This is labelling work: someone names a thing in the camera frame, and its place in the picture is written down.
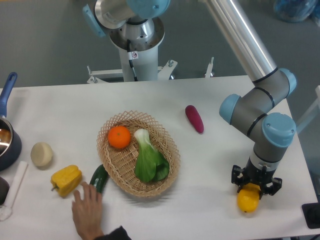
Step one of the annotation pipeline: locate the dark round object left edge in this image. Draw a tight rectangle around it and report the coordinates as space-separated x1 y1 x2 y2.
0 177 10 205

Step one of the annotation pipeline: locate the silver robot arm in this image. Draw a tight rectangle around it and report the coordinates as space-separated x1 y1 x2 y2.
82 0 297 196

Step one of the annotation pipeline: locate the black device right edge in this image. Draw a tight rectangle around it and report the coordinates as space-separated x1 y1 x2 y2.
301 202 320 229

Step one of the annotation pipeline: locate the woven wicker basket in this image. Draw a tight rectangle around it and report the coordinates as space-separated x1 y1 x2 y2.
97 110 181 198

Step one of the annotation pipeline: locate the purple sweet potato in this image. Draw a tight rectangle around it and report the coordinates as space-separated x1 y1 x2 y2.
185 105 204 134

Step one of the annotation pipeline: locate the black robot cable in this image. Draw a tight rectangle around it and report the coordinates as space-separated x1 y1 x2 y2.
126 39 139 82

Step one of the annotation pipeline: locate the orange tangerine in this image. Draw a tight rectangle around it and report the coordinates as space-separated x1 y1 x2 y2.
107 125 131 149

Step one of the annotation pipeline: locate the beige round potato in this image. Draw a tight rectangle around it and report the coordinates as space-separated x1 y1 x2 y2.
30 142 53 167

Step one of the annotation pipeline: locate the blue plastic bag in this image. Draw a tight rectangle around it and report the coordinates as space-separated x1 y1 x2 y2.
273 0 320 23

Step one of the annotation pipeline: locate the person's bare hand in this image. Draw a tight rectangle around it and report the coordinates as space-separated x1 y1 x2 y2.
71 181 104 240

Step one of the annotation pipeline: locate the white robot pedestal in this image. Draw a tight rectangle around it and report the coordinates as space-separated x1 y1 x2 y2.
86 46 215 85

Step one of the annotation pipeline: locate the dark green cucumber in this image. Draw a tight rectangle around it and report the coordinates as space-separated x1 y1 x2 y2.
89 164 109 194

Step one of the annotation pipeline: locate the white frame right edge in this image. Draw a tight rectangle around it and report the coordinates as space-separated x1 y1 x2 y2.
296 85 320 134

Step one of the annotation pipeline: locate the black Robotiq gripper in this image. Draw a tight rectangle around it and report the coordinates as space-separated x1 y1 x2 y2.
231 157 283 200

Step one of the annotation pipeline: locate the green bok choy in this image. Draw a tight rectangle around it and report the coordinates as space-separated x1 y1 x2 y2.
134 129 170 183

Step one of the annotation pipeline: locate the yellow bell pepper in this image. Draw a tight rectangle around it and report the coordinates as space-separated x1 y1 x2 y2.
50 165 82 198

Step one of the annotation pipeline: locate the dark sleeved forearm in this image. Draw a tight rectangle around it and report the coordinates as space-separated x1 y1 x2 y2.
83 226 132 240

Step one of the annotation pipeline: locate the white plastic spatula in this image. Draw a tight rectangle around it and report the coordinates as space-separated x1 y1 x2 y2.
0 161 28 222

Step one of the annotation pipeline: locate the yellow mango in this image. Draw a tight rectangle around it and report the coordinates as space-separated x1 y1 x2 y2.
237 183 260 213

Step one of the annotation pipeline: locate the blue saucepan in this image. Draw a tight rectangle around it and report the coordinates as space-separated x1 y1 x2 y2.
0 72 22 171

